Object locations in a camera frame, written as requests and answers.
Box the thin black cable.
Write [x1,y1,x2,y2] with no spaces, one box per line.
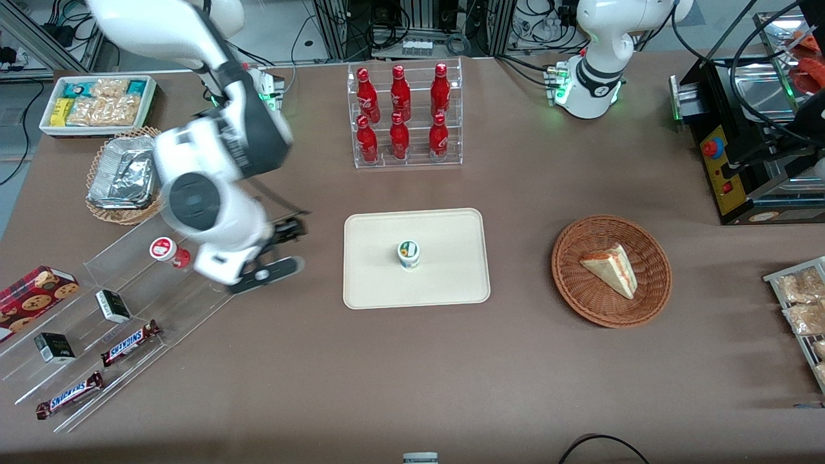
[557,433,652,464]

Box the yellow snack packet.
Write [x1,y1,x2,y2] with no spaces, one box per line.
[50,97,76,128]

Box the red cookie box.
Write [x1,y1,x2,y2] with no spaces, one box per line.
[0,265,81,343]

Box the red white yogurt cup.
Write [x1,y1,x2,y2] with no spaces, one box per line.
[149,237,192,270]

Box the clear acrylic display ramp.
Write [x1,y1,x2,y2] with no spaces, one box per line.
[0,218,273,434]

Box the flat light wicker basket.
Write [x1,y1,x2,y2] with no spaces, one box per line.
[85,126,166,226]

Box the thick black cable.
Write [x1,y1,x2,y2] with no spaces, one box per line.
[727,0,814,148]

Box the grey wire snack rack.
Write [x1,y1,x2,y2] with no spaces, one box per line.
[763,256,825,394]

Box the cream plastic tray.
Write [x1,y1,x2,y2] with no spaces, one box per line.
[343,208,492,311]

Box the clear acrylic bottle rack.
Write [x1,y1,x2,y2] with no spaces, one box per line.
[346,57,464,171]

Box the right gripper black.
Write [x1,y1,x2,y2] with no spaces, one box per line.
[260,217,311,254]

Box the round brown wicker basket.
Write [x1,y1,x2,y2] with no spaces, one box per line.
[551,214,673,329]

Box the Snickers bar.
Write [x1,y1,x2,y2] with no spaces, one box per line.
[100,320,162,369]
[35,371,104,421]

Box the small black box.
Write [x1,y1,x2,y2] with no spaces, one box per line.
[95,289,132,324]
[34,332,77,365]

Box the wrapped triangle sandwich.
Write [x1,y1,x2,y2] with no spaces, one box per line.
[579,242,639,301]

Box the black food warmer cabinet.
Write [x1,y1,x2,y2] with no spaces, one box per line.
[669,12,825,226]

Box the small yogurt cup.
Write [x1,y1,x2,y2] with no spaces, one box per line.
[397,239,422,272]

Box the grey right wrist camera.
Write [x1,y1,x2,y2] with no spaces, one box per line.
[228,256,306,296]

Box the red cola bottle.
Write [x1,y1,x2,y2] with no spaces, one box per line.
[389,113,411,161]
[428,113,450,162]
[390,64,413,121]
[430,63,452,117]
[356,115,380,164]
[356,67,382,124]

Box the aluminium foil container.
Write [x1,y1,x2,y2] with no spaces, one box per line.
[88,135,160,211]

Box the clear bag of snacks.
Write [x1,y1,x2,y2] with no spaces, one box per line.
[67,95,141,127]
[90,78,130,101]

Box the stainless steel pan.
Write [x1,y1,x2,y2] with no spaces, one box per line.
[727,59,810,124]

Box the white plastic snack tub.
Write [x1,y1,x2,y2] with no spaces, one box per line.
[39,75,159,138]

